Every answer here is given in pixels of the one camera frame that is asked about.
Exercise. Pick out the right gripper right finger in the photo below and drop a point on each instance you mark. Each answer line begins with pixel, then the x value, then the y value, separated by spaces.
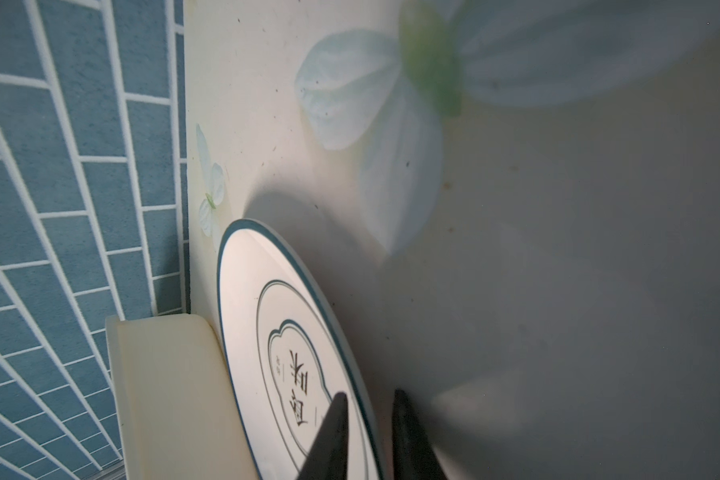
pixel 413 455

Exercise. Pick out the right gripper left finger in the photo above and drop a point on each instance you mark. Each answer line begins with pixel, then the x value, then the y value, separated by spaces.
pixel 328 457

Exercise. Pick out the white plate thin dark rim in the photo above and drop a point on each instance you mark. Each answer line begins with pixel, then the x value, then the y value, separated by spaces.
pixel 287 356

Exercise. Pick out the white plastic bin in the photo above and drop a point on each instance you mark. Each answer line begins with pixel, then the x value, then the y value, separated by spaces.
pixel 177 414

